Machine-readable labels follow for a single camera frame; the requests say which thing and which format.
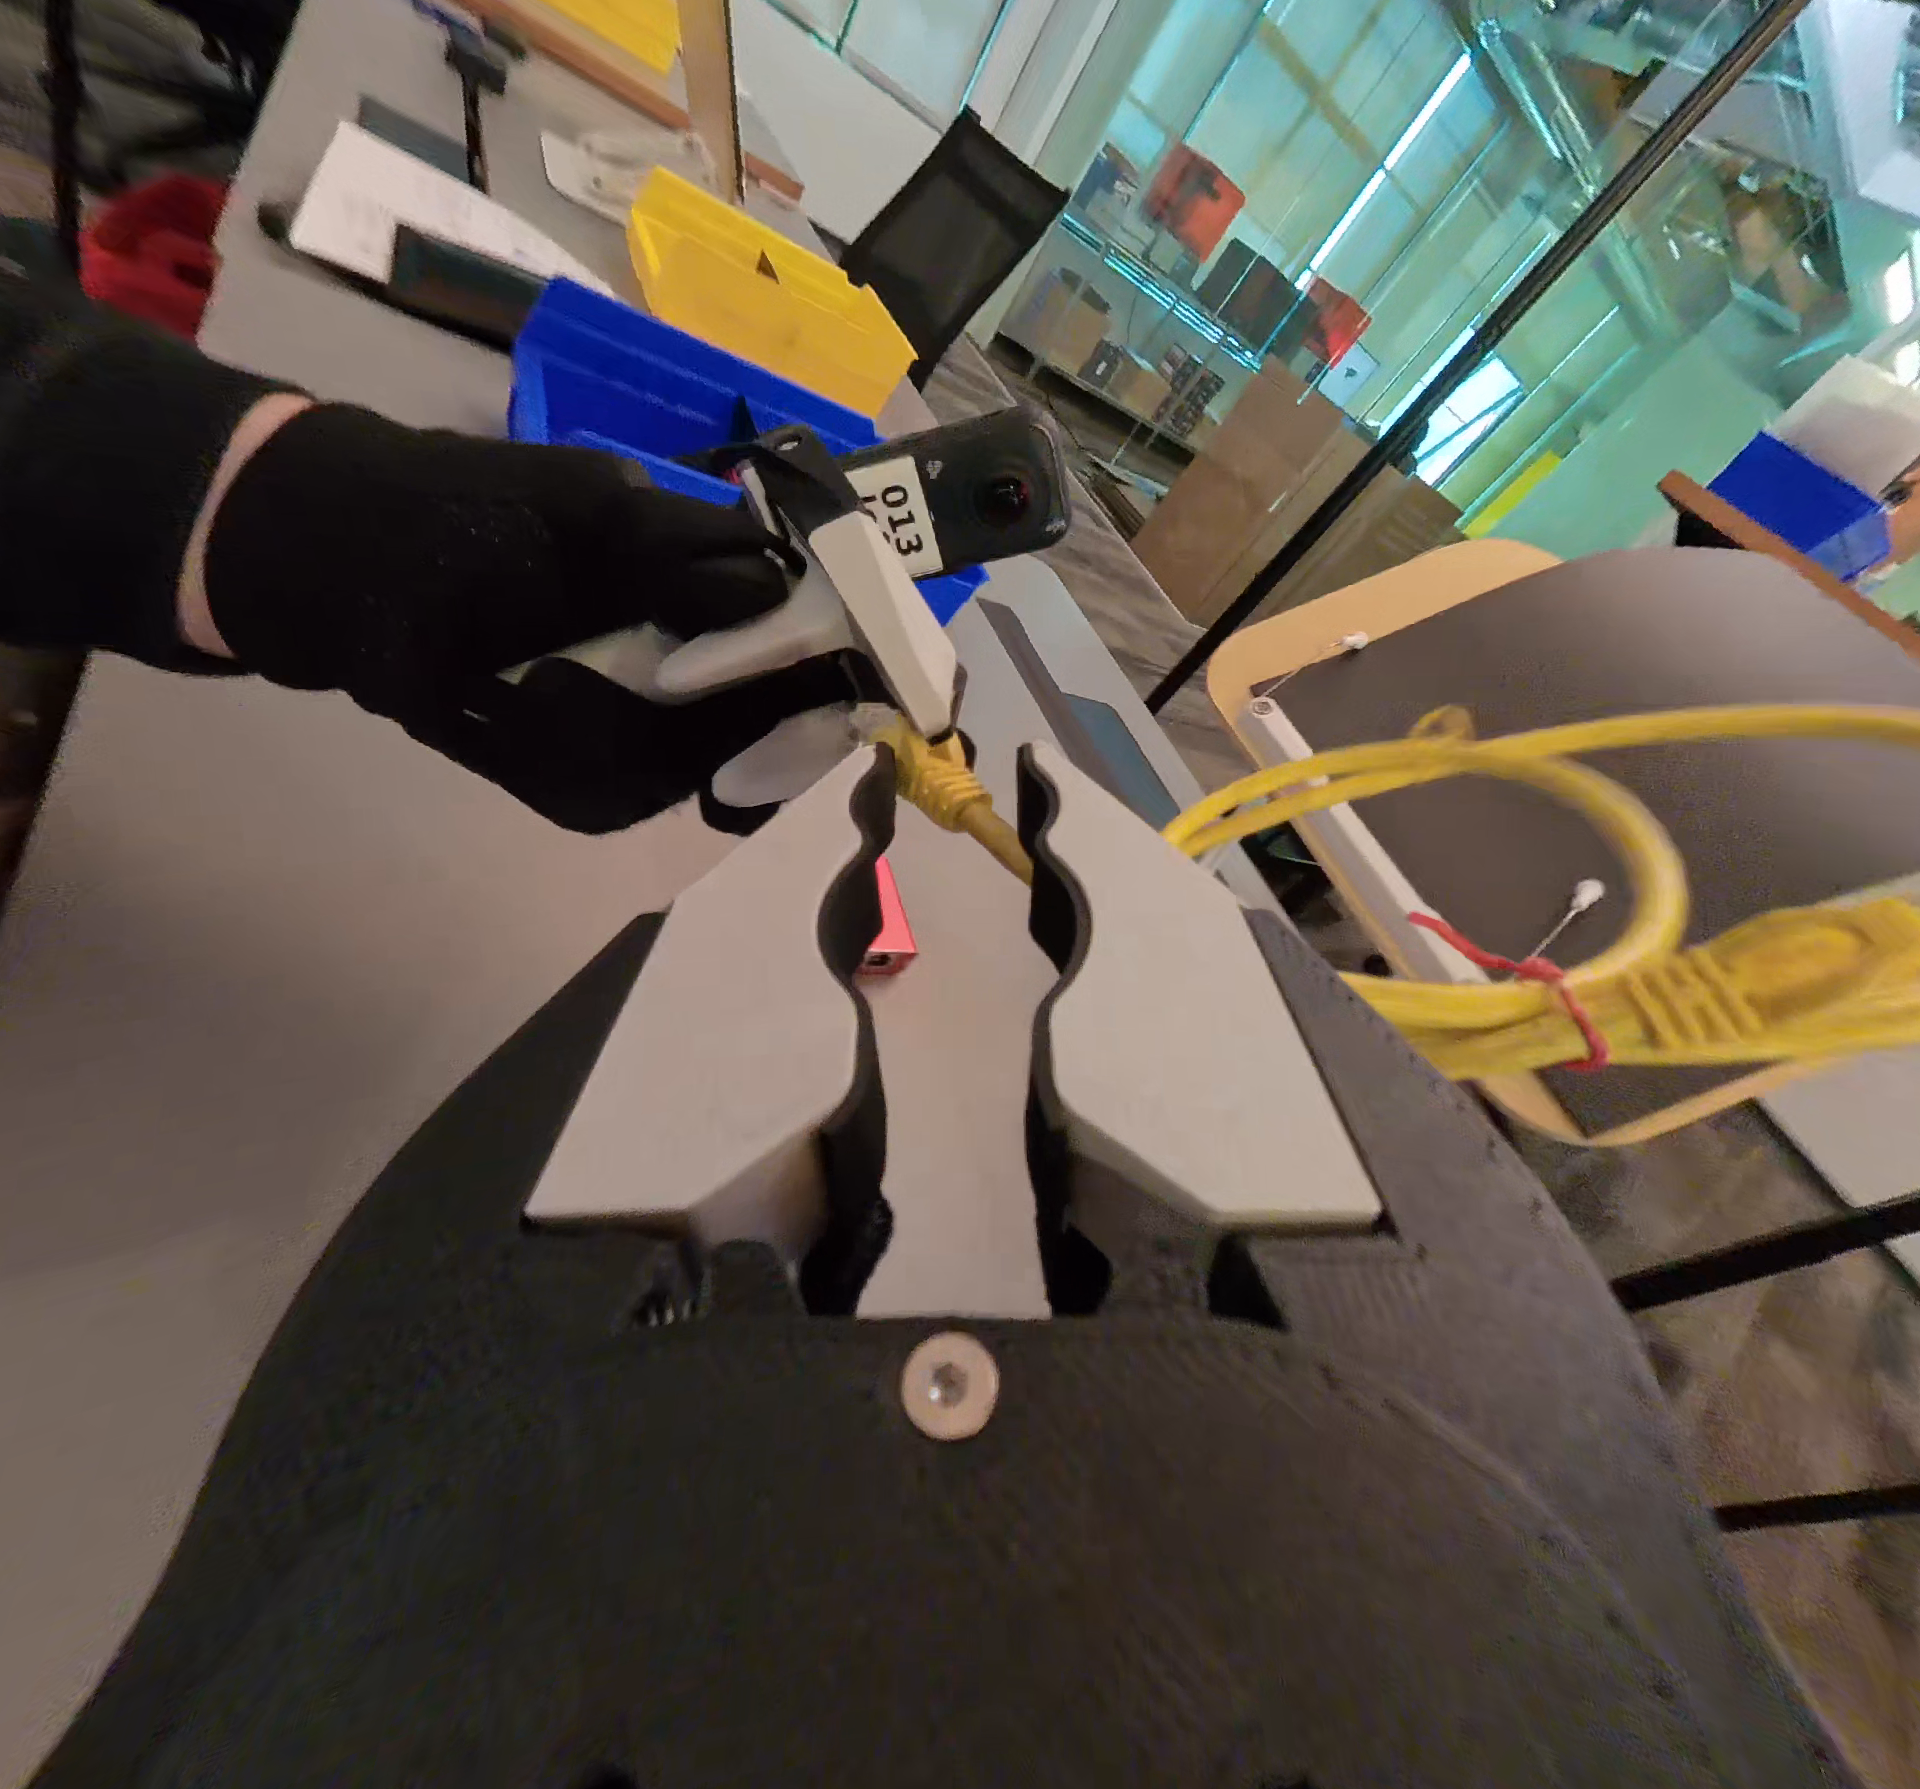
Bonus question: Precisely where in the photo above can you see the red plastic bin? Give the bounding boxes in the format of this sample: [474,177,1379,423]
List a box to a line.
[82,174,230,338]

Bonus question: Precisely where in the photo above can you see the red twist tie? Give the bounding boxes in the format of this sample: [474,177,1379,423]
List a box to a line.
[1407,909,1612,1077]

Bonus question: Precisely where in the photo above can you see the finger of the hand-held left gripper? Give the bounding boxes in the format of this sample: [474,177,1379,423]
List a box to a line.
[741,457,964,747]

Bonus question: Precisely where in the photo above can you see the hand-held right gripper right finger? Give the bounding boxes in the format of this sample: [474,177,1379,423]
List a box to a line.
[1013,742,1385,1302]

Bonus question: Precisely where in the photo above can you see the red network switch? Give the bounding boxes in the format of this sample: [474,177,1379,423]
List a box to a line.
[855,856,920,980]

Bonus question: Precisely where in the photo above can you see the black office chair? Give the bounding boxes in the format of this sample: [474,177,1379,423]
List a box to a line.
[837,106,1074,388]

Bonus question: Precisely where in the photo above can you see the wooden stand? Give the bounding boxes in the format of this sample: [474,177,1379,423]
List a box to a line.
[664,0,747,204]

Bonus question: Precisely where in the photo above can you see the person's left forearm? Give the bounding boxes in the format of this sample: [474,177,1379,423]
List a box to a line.
[0,274,317,666]

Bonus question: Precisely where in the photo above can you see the black board with plywood rim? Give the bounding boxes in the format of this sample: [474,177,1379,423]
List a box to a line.
[1208,540,1920,1148]

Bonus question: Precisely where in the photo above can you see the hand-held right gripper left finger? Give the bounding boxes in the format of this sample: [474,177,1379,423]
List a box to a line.
[521,742,896,1302]

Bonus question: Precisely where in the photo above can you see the blue plastic bin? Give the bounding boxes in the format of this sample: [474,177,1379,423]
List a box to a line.
[1711,432,1892,584]
[507,274,993,629]

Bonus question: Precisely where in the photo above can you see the storage shelf with boxes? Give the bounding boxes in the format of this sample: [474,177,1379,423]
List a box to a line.
[991,138,1389,448]

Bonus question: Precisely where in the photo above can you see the black stand pole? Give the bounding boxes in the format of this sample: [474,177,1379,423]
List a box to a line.
[1148,0,1855,712]

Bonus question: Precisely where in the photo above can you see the black flat device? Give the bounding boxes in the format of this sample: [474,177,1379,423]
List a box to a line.
[387,228,549,351]

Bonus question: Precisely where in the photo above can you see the white paper sheet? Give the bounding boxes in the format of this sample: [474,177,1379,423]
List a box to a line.
[288,122,618,306]

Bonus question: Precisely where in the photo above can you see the yellow ethernet cable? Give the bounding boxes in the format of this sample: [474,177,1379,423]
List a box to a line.
[870,702,1920,1082]

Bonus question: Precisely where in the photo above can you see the dark grey flat panel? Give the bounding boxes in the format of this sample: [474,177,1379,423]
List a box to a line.
[982,603,1194,840]

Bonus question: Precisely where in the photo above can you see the person's left hand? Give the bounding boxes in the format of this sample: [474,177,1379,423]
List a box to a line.
[203,403,888,840]

